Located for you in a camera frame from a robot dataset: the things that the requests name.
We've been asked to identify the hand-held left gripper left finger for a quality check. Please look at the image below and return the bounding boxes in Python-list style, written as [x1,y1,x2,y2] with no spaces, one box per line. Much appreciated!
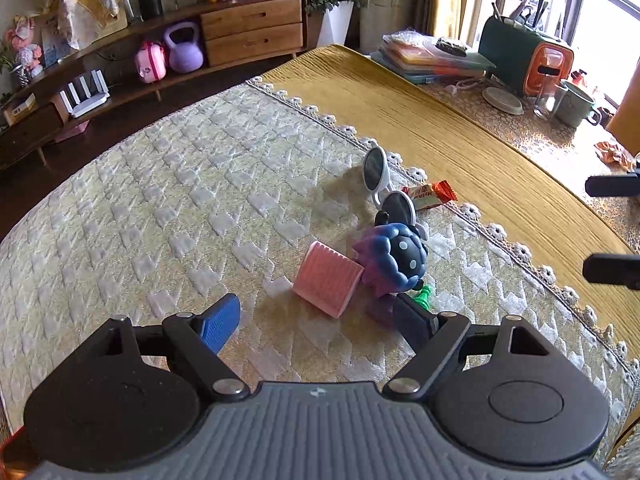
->
[102,294,250,403]

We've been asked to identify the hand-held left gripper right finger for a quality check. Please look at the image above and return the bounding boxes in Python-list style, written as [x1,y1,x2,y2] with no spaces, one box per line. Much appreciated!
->
[382,295,551,401]

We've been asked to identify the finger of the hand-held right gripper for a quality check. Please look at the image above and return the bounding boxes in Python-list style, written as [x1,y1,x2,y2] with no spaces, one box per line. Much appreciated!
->
[585,171,640,198]
[582,254,640,292]

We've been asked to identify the blue purple grape toy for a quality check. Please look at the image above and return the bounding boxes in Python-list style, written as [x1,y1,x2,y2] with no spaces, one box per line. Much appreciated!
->
[352,212,430,330]

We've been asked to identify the pink ribbed brush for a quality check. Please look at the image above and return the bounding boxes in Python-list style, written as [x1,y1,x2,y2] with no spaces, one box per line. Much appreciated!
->
[292,241,365,318]

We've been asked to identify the red snack packet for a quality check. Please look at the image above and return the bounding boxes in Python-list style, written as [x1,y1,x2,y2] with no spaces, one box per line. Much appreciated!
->
[401,181,458,211]

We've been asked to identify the white sunglasses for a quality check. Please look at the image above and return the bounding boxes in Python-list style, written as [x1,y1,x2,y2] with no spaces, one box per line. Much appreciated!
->
[362,146,418,226]

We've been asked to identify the orange crumpled wrapper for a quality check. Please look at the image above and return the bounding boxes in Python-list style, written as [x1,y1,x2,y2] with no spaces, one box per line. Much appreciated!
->
[594,141,636,168]

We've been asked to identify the green mug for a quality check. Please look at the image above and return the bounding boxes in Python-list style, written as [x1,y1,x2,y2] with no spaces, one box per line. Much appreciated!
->
[555,81,601,128]

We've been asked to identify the clear drinking glass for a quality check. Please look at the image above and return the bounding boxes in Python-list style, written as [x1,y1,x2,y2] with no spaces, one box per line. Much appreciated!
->
[532,80,568,120]

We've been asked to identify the cream quilted table mat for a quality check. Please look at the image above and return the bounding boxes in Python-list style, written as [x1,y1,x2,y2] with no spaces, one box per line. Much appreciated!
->
[0,77,636,461]

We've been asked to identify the white round coaster lid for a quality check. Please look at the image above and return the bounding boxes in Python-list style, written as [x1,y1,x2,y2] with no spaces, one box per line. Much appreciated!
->
[481,86,524,116]

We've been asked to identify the green orange utensil holder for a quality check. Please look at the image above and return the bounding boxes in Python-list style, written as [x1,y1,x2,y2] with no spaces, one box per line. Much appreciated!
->
[478,15,575,97]

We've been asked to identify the yellow table runner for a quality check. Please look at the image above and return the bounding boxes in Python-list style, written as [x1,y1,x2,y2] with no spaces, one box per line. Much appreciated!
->
[260,44,640,361]

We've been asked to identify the dark bagged snack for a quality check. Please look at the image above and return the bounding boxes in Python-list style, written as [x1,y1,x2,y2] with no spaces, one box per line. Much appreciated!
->
[436,36,468,56]

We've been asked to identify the stack of books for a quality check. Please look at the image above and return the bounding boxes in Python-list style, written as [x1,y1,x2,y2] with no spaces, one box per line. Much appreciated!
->
[370,30,496,85]

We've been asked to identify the pink flat box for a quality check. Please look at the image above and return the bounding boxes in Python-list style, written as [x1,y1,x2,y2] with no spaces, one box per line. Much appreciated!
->
[52,120,91,143]

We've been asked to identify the white router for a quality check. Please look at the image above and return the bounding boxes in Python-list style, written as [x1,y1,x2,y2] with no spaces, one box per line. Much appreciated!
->
[59,71,111,119]

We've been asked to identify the pink toy suitcase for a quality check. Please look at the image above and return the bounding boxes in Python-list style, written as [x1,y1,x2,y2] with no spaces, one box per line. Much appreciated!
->
[134,40,167,83]

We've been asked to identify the purple kettlebell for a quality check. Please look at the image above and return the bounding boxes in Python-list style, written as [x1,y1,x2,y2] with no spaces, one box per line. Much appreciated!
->
[162,21,205,73]

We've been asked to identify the cream standing air conditioner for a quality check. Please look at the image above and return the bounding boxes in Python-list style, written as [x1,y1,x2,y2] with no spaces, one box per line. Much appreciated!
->
[357,0,426,53]

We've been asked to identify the wooden television cabinet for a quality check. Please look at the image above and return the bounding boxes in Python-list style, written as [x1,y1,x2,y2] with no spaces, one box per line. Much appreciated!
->
[0,0,308,171]

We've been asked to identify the white planter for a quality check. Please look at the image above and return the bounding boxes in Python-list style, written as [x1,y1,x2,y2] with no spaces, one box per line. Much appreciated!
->
[316,0,355,48]

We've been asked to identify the pink plush doll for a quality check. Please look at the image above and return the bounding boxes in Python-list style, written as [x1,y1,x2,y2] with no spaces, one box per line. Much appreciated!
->
[5,15,46,78]

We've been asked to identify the white cable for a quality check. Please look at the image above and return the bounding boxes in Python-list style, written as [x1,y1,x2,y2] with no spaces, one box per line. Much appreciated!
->
[447,80,488,96]

